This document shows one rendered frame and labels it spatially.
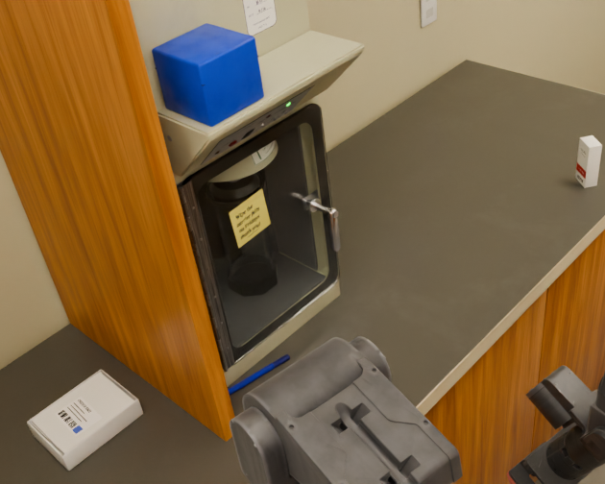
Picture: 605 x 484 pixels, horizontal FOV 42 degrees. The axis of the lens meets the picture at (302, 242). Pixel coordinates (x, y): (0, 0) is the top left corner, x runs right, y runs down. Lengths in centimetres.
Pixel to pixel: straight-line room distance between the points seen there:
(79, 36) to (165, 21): 14
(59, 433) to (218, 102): 68
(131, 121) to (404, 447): 63
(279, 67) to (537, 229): 80
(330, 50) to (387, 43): 99
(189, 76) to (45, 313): 81
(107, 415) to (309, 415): 96
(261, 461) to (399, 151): 159
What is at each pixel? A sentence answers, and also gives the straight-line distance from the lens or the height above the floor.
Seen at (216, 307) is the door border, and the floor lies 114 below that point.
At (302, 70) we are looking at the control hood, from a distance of 117.
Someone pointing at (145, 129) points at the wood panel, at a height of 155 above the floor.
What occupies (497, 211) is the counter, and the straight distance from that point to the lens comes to 182.
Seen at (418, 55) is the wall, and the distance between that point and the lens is 234.
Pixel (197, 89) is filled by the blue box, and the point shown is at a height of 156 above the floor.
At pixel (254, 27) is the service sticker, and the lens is 121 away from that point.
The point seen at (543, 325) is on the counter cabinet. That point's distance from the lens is 184.
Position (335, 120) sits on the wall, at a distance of 211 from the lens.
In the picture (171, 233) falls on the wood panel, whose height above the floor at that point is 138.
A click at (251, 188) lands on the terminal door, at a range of 128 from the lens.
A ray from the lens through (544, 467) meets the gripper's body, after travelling 115.
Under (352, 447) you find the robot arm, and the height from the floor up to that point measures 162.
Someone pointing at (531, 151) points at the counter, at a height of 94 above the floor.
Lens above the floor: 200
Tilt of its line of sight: 37 degrees down
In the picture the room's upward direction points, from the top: 8 degrees counter-clockwise
